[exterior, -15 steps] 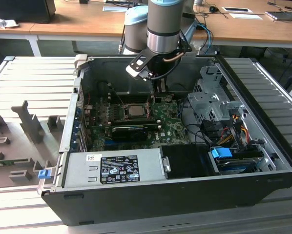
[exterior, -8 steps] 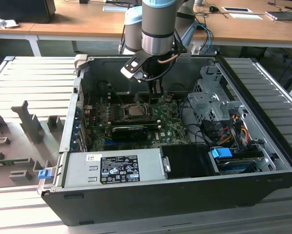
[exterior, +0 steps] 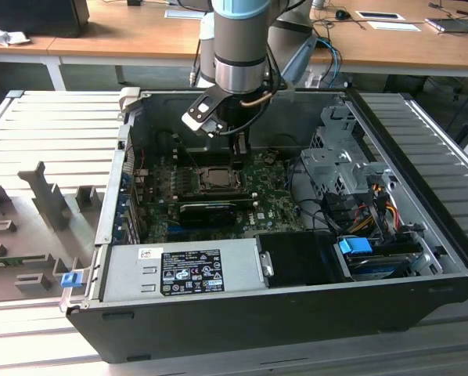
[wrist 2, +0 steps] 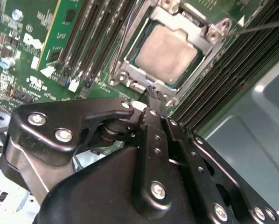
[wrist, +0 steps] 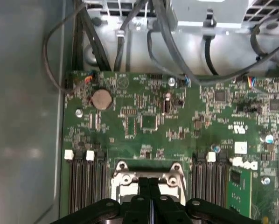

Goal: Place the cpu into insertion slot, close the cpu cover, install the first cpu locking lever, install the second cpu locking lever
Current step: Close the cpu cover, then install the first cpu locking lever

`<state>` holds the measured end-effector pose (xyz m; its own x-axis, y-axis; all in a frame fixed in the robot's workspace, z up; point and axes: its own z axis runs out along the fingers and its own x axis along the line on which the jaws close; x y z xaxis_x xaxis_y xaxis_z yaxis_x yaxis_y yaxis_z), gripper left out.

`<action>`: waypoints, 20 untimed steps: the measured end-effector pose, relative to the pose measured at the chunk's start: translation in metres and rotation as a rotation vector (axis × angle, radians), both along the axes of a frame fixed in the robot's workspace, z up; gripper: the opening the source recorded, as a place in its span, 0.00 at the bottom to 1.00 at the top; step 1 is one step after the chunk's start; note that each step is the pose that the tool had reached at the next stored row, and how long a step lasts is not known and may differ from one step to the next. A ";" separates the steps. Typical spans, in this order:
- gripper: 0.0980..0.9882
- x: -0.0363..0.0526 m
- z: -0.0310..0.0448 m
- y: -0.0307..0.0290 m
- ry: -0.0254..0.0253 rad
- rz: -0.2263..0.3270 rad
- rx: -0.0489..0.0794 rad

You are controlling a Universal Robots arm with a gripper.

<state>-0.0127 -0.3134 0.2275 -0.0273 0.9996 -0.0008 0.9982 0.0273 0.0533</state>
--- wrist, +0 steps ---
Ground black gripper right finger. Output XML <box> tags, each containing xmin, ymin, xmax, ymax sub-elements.
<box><xmin>149</xmin><ymin>177</ymin><xmax>256</xmax><ymax>224</ymax></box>

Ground thin dark wire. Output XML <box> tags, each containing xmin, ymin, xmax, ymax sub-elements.
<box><xmin>42</xmin><ymin>2</ymin><xmax>93</xmax><ymax>94</ymax></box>

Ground silver coin battery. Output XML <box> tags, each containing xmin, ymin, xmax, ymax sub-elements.
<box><xmin>91</xmin><ymin>88</ymin><xmax>113</xmax><ymax>111</ymax></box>

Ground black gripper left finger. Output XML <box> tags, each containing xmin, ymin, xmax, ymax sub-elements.
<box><xmin>50</xmin><ymin>177</ymin><xmax>153</xmax><ymax>224</ymax></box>

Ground silver CPU plate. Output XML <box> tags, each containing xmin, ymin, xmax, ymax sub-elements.
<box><xmin>118</xmin><ymin>183</ymin><xmax>180</xmax><ymax>203</ymax></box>

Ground white square sticker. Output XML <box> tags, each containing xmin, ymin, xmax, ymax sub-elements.
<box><xmin>234</xmin><ymin>141</ymin><xmax>248</xmax><ymax>154</ymax></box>

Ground silver metal drive cage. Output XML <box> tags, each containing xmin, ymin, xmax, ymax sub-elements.
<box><xmin>83</xmin><ymin>0</ymin><xmax>279</xmax><ymax>30</ymax></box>

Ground flat grey cable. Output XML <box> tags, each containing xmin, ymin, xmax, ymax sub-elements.
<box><xmin>151</xmin><ymin>0</ymin><xmax>202</xmax><ymax>84</ymax></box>

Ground black PC case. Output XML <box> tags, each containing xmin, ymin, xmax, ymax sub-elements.
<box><xmin>0</xmin><ymin>0</ymin><xmax>279</xmax><ymax>224</ymax></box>

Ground dark grey cable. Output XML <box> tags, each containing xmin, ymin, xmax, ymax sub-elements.
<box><xmin>113</xmin><ymin>0</ymin><xmax>146</xmax><ymax>72</ymax></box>

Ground CPU socket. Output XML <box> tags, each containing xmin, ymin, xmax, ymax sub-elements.
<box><xmin>113</xmin><ymin>157</ymin><xmax>190</xmax><ymax>210</ymax></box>

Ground green motherboard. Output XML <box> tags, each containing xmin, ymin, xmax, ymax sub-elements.
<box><xmin>60</xmin><ymin>70</ymin><xmax>279</xmax><ymax>224</ymax></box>

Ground metal wire locking lever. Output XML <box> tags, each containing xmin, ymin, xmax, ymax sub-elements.
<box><xmin>178</xmin><ymin>163</ymin><xmax>189</xmax><ymax>207</ymax></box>

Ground black cable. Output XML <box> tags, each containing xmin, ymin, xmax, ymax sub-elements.
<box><xmin>77</xmin><ymin>10</ymin><xmax>112</xmax><ymax>72</ymax></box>
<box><xmin>201</xmin><ymin>8</ymin><xmax>220</xmax><ymax>76</ymax></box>

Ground metal socket cover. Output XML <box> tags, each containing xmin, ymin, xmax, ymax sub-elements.
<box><xmin>111</xmin><ymin>161</ymin><xmax>187</xmax><ymax>206</ymax></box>

